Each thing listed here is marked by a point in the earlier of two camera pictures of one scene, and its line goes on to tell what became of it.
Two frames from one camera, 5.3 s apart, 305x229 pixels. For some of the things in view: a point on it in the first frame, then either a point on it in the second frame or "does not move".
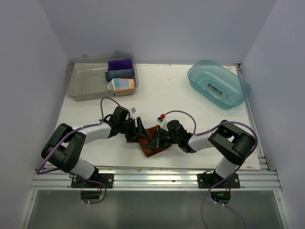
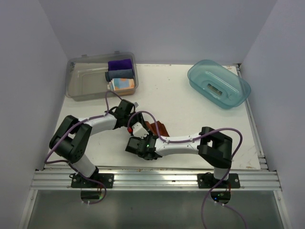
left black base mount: x=107 y=179 does not move
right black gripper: x=156 y=142 → x=147 y=136
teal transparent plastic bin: x=217 y=85 does not move
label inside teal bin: x=212 y=88 does not move
